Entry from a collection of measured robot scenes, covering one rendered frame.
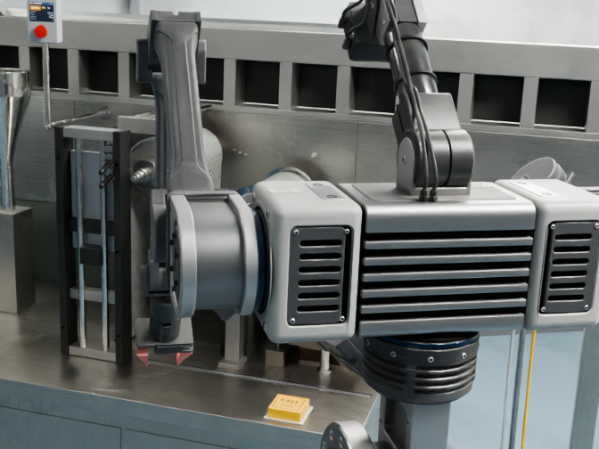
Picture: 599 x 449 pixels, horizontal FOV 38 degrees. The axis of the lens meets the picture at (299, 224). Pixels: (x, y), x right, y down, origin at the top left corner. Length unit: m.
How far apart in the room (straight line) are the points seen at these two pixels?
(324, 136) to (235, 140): 0.24
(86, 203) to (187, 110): 0.84
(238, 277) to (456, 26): 3.63
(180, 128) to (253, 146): 1.10
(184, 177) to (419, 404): 0.43
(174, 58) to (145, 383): 0.90
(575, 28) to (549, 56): 2.60
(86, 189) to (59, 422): 0.52
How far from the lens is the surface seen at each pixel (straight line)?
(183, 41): 1.32
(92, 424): 2.01
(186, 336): 1.64
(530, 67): 2.16
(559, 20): 4.71
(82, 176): 2.00
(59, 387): 1.98
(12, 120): 2.31
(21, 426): 2.11
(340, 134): 2.23
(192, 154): 1.19
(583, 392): 2.52
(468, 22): 4.49
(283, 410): 1.81
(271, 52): 2.26
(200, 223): 0.92
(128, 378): 2.00
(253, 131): 2.29
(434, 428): 1.04
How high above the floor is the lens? 1.73
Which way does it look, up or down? 14 degrees down
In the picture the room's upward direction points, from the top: 2 degrees clockwise
